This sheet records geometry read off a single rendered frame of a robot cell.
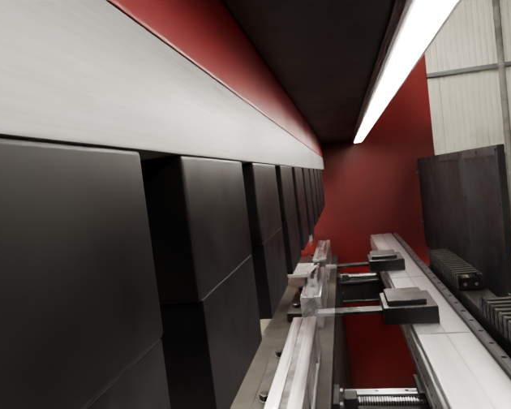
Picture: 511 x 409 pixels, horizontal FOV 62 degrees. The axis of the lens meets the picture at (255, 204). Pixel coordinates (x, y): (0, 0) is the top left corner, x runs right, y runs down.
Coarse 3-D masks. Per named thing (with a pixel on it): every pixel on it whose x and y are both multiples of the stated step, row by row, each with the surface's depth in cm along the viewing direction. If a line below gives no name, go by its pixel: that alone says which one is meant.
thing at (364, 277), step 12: (348, 276) 188; (360, 276) 188; (372, 276) 187; (348, 288) 189; (360, 288) 188; (372, 288) 187; (384, 288) 186; (348, 300) 189; (360, 300) 187; (372, 300) 186
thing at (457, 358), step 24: (384, 240) 195; (408, 264) 144; (432, 288) 113; (456, 312) 97; (408, 336) 97; (432, 336) 82; (456, 336) 81; (480, 336) 80; (432, 360) 72; (456, 360) 71; (480, 360) 70; (504, 360) 70; (432, 384) 69; (456, 384) 64; (480, 384) 63; (504, 384) 62; (432, 408) 73; (456, 408) 58; (480, 408) 57; (504, 408) 57
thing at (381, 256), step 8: (368, 256) 145; (376, 256) 139; (384, 256) 139; (392, 256) 138; (400, 256) 139; (336, 264) 148; (344, 264) 146; (352, 264) 145; (360, 264) 144; (368, 264) 143; (376, 264) 138; (384, 264) 138; (392, 264) 137; (400, 264) 137
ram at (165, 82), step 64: (0, 0) 12; (64, 0) 15; (128, 0) 20; (192, 0) 29; (0, 64) 12; (64, 64) 14; (128, 64) 19; (192, 64) 28; (256, 64) 52; (0, 128) 11; (64, 128) 14; (128, 128) 18; (192, 128) 27; (256, 128) 48
